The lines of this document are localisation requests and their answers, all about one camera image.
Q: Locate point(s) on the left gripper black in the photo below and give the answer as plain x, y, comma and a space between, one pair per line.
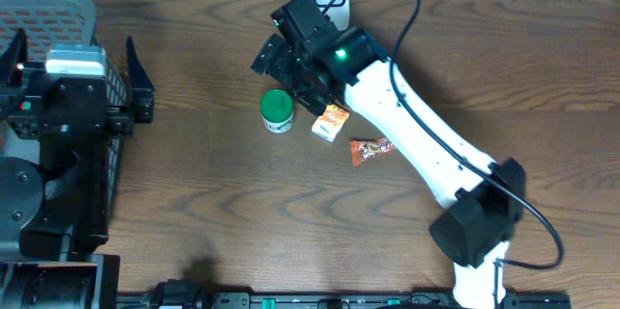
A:
137, 101

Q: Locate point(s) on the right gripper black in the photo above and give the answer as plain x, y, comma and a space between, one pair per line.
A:
309, 98

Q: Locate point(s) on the green lid white jar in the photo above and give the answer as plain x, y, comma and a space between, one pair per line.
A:
277, 111

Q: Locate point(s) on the small orange box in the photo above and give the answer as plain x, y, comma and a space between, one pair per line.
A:
330, 123

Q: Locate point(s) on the red chocolate bar wrapper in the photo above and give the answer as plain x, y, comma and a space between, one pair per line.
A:
365, 150

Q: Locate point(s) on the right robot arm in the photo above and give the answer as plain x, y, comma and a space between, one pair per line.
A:
479, 196

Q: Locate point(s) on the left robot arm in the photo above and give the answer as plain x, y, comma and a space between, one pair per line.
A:
54, 211

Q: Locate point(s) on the grey plastic mesh basket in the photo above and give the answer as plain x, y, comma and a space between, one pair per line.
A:
58, 22

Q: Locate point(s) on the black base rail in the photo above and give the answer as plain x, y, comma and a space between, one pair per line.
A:
182, 294

